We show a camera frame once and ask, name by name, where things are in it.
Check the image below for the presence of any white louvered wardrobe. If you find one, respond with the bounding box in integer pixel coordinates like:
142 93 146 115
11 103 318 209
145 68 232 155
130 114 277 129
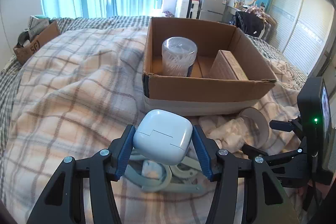
269 0 334 75

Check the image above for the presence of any clear cotton swab jar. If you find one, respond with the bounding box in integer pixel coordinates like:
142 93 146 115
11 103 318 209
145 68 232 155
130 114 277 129
162 37 198 77

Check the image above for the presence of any small cardboard box of items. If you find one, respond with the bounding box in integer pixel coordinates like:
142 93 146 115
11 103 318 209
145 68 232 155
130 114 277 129
13 15 60 65

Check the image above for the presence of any white tape roll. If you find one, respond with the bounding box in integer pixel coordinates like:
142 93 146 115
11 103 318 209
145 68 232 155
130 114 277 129
240 107 269 148

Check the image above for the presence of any white suitcase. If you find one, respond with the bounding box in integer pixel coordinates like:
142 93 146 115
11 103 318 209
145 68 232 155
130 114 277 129
174 0 199 19

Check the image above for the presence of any grey checked bed sheet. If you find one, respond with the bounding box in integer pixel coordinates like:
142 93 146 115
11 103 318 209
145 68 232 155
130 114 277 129
1 16 307 152

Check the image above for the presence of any person's right hand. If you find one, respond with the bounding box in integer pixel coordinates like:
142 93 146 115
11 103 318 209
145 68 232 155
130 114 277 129
295 181 331 200

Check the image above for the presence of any white earbuds case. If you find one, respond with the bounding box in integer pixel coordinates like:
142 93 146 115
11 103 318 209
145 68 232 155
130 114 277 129
133 109 193 165

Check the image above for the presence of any white socks bundle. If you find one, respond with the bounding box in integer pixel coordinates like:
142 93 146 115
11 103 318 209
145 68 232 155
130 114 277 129
198 115 249 153

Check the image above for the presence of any silver mini fridge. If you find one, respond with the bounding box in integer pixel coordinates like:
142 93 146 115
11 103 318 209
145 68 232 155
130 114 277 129
198 0 226 22

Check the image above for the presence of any large open cardboard box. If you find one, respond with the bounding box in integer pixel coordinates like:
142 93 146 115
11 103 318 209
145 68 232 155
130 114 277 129
142 17 276 116

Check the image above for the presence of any blue tissue pack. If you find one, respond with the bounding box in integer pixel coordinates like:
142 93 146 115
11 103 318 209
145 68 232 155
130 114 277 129
141 160 163 180

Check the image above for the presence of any black jacket on chair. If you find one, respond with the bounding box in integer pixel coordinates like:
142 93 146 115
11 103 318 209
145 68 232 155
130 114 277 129
230 11 264 37

